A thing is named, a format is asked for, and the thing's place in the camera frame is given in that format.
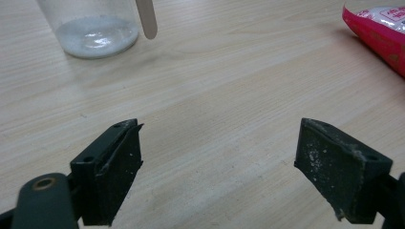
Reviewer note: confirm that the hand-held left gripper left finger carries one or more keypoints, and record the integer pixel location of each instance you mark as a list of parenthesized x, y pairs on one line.
[(110, 178)]

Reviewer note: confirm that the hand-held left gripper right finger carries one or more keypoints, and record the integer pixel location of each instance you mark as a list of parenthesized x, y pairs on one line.
[(337, 178)]

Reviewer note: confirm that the clear glass jar with white powder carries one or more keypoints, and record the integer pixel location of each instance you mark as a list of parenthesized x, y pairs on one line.
[(92, 30)]

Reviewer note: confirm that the pink and white powder packet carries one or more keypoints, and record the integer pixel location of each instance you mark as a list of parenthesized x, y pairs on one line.
[(380, 35)]

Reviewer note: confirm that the small wooden stick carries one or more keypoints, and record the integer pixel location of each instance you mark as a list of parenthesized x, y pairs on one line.
[(147, 19)]

